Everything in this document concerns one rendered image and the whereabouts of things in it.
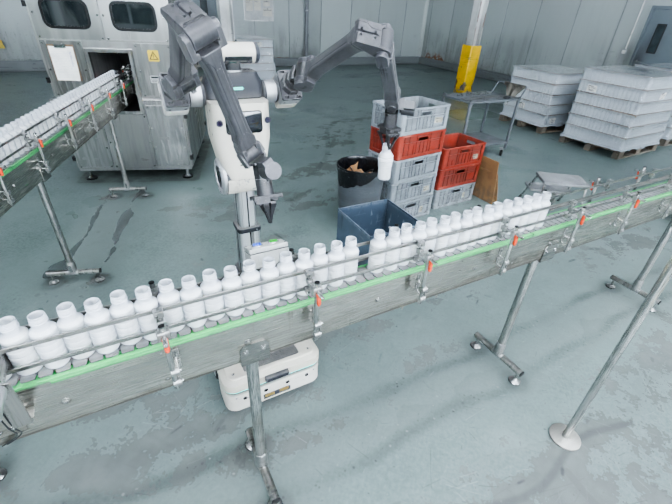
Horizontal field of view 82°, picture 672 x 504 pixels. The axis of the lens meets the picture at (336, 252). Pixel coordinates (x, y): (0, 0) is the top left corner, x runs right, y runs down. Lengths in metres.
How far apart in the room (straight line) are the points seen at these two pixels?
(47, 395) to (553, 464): 2.12
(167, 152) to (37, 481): 3.45
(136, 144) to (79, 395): 3.87
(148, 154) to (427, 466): 4.13
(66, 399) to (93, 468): 1.02
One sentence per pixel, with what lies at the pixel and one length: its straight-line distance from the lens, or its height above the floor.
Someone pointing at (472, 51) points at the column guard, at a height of 0.98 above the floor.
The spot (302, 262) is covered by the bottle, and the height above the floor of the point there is 1.13.
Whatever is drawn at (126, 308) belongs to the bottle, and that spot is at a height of 1.13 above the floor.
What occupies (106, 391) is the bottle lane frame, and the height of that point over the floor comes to 0.89.
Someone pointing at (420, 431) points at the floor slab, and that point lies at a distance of 2.25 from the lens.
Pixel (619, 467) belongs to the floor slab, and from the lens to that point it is 2.57.
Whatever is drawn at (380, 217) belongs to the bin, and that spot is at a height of 0.84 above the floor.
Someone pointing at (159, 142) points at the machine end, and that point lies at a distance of 4.87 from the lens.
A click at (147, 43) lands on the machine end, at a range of 4.69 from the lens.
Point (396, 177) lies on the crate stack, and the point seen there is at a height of 0.51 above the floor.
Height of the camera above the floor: 1.84
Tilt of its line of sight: 33 degrees down
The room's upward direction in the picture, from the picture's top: 3 degrees clockwise
